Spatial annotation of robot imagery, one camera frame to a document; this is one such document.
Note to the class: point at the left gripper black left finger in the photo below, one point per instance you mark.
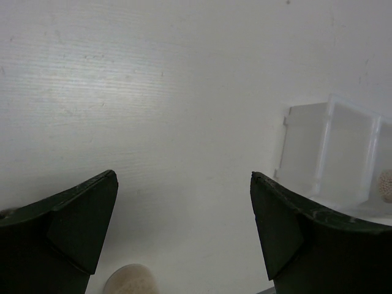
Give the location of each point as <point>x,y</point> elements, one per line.
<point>54,245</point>

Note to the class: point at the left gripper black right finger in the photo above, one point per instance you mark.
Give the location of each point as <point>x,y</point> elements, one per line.
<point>310,248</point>

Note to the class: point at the white silver cap shaker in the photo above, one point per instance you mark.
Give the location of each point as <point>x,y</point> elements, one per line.
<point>131,279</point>

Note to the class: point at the blue label silver cap shaker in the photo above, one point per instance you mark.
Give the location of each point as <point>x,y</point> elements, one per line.
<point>384,185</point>

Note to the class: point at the small brown spice jar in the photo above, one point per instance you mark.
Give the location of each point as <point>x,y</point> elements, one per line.
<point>7,212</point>

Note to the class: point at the white three-slot organizer tray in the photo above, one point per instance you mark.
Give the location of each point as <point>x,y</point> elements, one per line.
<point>333,153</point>

